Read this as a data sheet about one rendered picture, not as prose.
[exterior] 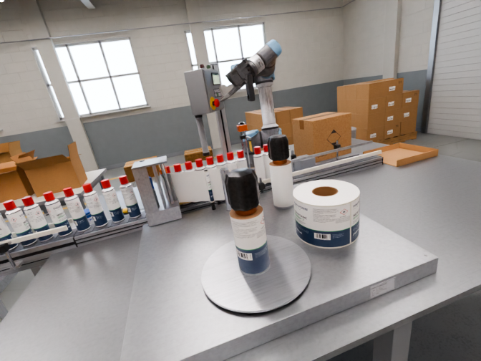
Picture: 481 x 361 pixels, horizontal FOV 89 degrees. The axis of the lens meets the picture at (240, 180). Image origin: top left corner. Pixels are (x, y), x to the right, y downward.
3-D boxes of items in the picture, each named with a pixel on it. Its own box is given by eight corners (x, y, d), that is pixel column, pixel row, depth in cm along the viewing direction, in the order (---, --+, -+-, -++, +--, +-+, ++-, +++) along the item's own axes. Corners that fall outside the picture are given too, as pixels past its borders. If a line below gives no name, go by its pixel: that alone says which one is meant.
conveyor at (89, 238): (76, 247, 107) (71, 238, 106) (84, 235, 117) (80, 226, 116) (383, 164, 144) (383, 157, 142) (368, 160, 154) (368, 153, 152)
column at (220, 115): (230, 191, 140) (207, 64, 118) (229, 189, 145) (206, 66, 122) (238, 190, 141) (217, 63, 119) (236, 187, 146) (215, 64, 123)
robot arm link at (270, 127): (260, 147, 174) (249, 66, 163) (281, 145, 173) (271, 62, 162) (261, 149, 163) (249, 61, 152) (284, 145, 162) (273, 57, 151)
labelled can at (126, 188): (129, 220, 114) (115, 179, 107) (130, 215, 118) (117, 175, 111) (141, 217, 115) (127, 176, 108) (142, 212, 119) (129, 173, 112)
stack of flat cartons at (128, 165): (127, 183, 482) (122, 167, 471) (130, 175, 530) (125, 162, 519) (161, 175, 498) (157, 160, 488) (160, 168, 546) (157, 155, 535)
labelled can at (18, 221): (20, 246, 106) (-3, 203, 99) (34, 239, 110) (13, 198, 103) (25, 248, 103) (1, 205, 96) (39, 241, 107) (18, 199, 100)
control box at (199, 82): (192, 115, 115) (182, 71, 108) (207, 111, 130) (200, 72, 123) (212, 113, 111) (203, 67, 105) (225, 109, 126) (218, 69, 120)
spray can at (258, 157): (259, 187, 127) (254, 148, 120) (255, 184, 132) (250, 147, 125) (268, 184, 129) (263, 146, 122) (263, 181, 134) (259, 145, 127)
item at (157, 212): (149, 227, 104) (130, 170, 95) (150, 214, 115) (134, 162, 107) (182, 218, 107) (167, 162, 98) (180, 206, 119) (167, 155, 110)
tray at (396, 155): (396, 167, 138) (397, 160, 136) (362, 157, 161) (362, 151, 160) (437, 155, 144) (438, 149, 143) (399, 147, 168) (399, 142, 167)
